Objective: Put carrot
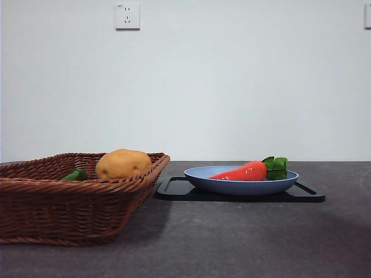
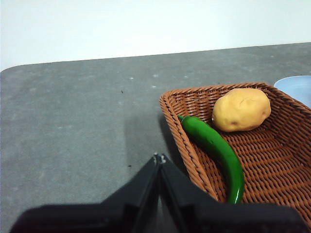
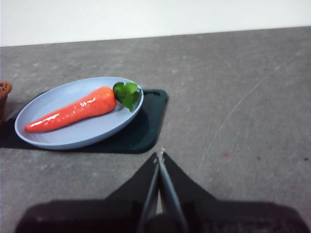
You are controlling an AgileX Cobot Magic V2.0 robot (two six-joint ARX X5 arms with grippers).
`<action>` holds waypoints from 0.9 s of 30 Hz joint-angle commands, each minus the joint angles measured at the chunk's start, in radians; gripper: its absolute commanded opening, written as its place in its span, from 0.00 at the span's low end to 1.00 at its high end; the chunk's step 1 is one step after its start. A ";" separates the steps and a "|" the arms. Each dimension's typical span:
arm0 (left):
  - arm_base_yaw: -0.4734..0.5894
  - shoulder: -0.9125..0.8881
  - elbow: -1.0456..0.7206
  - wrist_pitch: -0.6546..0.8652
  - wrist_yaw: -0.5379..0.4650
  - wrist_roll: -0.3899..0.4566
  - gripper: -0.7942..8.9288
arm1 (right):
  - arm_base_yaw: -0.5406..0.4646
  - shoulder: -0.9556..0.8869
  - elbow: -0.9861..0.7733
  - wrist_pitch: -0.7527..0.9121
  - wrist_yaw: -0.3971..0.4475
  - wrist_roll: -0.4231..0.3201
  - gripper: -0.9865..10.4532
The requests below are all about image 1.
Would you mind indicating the orange carrot with green leaves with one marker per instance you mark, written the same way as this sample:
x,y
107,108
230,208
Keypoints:
x,y
243,173

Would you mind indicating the blue round plate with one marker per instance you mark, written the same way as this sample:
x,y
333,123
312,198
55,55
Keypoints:
x,y
237,186

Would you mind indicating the black rectangular tray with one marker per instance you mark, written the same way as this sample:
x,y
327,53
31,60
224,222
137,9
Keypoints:
x,y
179,195

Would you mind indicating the yellow-brown potato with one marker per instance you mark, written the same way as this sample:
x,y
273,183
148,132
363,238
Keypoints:
x,y
123,163

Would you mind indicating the green pepper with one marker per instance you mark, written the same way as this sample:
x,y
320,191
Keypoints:
x,y
76,175

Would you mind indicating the brown wicker basket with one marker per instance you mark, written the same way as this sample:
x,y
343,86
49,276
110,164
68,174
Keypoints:
x,y
72,211

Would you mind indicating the white wall socket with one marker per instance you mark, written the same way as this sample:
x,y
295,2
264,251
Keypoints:
x,y
128,16

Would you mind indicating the white wall plate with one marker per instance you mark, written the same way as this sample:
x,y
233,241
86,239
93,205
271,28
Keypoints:
x,y
368,16

